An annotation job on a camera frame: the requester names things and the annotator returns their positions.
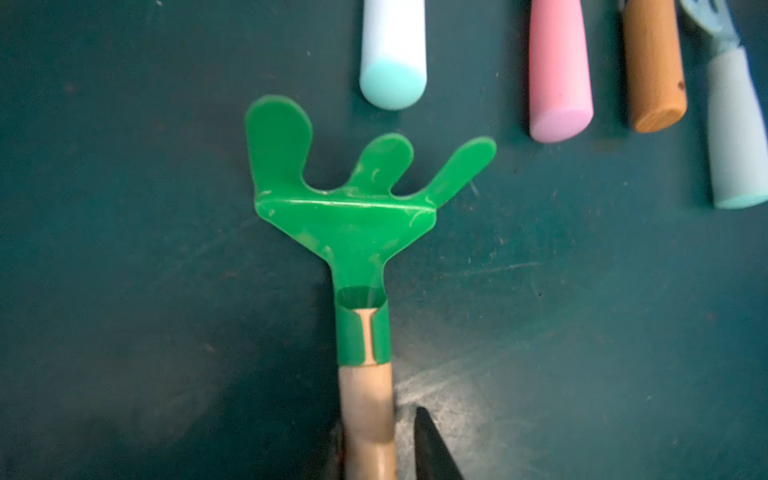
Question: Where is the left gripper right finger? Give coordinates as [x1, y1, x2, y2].
[413, 406, 464, 480]

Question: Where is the purple fork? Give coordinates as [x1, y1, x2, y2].
[529, 0, 594, 143]

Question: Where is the light blue fork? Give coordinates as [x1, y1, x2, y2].
[359, 0, 427, 111]
[680, 0, 767, 209]

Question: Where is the green rake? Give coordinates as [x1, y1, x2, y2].
[244, 95, 497, 479]

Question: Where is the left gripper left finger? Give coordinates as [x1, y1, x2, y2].
[323, 420, 345, 480]

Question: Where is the lime fork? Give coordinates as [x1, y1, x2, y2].
[621, 0, 687, 133]

